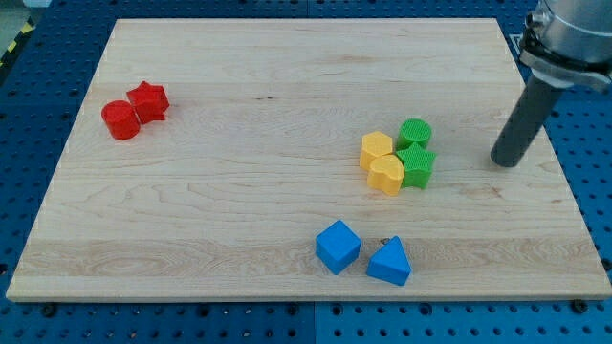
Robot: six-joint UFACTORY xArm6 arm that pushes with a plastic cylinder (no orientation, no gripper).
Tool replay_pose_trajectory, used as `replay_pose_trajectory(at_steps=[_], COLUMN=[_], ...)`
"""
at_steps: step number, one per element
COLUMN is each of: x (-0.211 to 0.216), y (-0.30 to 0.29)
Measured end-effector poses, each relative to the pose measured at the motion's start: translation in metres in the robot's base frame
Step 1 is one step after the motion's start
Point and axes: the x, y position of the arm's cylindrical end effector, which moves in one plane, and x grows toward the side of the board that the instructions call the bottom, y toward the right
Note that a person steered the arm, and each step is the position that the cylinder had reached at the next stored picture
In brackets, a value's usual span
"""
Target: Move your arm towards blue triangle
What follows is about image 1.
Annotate blue triangle block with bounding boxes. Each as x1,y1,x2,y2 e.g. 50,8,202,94
366,236,412,286

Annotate red cylinder block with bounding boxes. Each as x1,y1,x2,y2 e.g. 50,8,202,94
101,100,140,140

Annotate green star block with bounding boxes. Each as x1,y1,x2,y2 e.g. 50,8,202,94
396,143,436,189

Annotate red star block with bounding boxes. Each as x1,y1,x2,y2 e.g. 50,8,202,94
126,81,169,124

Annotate blue cube block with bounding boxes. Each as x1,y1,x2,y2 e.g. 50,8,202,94
316,220,362,275

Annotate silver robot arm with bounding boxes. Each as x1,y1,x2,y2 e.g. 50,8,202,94
519,0,611,93

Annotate yellow hexagon block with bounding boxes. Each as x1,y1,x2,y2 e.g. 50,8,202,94
360,131,393,170

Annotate yellow heart block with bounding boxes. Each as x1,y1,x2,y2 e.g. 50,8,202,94
366,155,404,196

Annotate wooden board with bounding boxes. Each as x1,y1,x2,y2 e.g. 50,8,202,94
7,18,611,302

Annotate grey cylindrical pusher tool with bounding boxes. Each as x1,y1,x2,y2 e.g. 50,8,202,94
490,75,563,167

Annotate green cylinder block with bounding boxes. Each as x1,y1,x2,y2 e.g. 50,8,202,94
396,118,432,150

